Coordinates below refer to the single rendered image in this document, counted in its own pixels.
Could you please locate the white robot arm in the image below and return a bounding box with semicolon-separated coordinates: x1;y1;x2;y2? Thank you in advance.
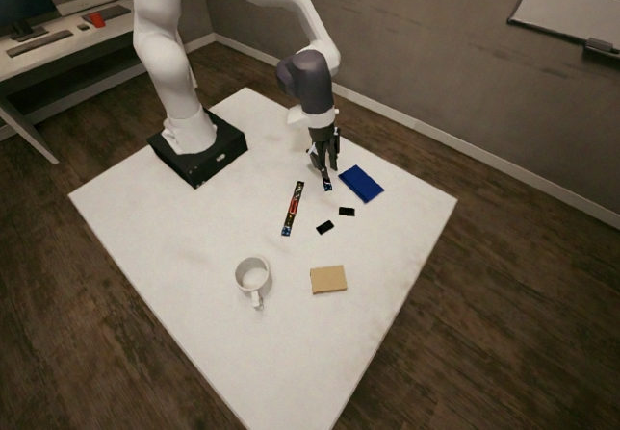
133;0;341;155

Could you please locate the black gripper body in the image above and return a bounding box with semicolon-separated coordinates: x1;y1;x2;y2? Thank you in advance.
308;121;335;150

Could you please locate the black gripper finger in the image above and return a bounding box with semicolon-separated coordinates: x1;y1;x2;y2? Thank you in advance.
306;141;329;180
326;126;341;171

